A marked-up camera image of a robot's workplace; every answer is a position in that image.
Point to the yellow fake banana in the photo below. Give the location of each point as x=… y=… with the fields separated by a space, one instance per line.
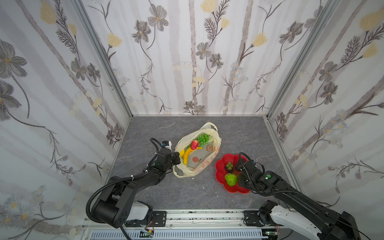
x=187 y=153

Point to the red fake strawberry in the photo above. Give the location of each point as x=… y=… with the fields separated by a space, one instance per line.
x=194 y=144

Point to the aluminium frame post right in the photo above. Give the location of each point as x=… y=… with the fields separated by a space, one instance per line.
x=324 y=16

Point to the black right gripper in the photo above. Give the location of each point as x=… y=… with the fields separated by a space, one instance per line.
x=242 y=173

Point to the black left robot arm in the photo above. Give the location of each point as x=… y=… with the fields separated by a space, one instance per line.
x=112 y=203

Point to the dark purple fake mangosteen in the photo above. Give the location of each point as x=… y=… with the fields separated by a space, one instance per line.
x=229 y=167

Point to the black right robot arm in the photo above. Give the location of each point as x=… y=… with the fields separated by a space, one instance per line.
x=304 y=216

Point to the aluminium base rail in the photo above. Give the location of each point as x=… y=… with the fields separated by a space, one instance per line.
x=190 y=225

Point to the bright green bumpy fake fruit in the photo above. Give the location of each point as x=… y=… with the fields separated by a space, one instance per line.
x=231 y=179

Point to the pale yellow printed plastic bag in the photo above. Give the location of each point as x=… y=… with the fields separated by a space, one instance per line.
x=199 y=159

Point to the red flower-shaped plastic plate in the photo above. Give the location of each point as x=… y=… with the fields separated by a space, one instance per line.
x=221 y=172

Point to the green fake grape bunch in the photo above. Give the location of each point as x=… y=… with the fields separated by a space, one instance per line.
x=203 y=139

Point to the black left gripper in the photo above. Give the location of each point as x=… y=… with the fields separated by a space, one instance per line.
x=175 y=157

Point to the aluminium frame post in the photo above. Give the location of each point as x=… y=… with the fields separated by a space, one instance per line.
x=324 y=16
x=101 y=53

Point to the aluminium frame post left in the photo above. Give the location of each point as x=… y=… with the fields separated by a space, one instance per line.
x=101 y=53

